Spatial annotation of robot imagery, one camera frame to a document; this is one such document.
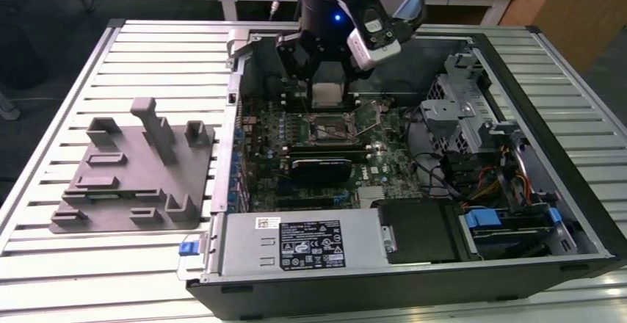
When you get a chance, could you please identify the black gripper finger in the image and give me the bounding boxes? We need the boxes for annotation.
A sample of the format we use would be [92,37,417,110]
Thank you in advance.
[275,31,319,98]
[341,53,375,98]

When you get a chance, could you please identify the silver CPU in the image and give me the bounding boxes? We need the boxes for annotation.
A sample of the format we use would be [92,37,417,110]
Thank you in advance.
[312,81,348,110]

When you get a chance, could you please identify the CPU socket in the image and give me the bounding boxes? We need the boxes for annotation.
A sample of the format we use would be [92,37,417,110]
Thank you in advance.
[304,112,355,146]

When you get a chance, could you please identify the RAM slot white latches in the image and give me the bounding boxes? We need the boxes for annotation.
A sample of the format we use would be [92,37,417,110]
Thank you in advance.
[281,99,363,107]
[281,91,361,98]

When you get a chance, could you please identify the perforated metal drive cage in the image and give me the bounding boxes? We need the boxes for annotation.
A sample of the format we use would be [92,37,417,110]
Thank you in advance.
[419,53,496,162]

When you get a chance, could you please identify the green motherboard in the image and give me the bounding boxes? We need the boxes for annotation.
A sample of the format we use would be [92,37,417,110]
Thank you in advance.
[234,93,427,214]

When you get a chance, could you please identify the black graphics card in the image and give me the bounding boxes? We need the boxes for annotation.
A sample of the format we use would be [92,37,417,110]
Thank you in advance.
[289,158,353,187]

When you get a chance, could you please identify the silver chipset heatsink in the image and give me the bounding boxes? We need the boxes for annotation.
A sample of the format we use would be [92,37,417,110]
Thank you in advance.
[359,186,387,209]

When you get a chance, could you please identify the black expansion slot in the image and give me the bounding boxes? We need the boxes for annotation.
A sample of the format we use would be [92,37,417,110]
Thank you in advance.
[276,197,333,208]

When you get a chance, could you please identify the grey parts rack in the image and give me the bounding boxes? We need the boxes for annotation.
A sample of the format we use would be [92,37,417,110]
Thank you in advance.
[48,97,220,235]

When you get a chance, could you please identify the black plastic shroud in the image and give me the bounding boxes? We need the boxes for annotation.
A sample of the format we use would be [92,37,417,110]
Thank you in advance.
[371,197,467,265]

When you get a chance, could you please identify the black rating label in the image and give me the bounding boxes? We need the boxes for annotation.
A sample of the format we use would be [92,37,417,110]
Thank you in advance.
[277,219,343,269]

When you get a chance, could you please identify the hard disk in blue carrier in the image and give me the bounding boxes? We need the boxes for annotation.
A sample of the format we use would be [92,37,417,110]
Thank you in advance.
[463,207,563,234]

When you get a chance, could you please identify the wooden cabinet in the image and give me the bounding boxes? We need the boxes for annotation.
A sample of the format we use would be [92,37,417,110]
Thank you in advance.
[499,0,627,74]

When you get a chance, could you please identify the green RAM stick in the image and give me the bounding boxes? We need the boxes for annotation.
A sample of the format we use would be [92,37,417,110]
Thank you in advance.
[82,189,160,198]

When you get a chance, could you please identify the silver power supply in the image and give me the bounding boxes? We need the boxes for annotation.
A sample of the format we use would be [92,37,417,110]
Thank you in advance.
[214,208,396,279]

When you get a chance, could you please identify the blue case latch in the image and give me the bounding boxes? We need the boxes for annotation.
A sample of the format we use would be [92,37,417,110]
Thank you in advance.
[178,240,202,258]

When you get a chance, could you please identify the pale chair base leg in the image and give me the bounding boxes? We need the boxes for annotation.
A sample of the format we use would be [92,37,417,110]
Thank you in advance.
[0,91,21,121]

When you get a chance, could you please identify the black PC case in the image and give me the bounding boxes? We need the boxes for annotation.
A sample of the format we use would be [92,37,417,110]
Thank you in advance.
[174,25,619,321]

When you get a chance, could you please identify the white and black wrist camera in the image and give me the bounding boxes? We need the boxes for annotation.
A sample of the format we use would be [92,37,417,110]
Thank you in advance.
[345,5,404,71]

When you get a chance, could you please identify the yellow wire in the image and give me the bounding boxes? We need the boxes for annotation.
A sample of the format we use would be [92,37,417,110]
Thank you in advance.
[467,181,511,201]

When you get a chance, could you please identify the orange wire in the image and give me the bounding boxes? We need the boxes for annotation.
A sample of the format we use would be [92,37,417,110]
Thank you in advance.
[513,174,535,206]

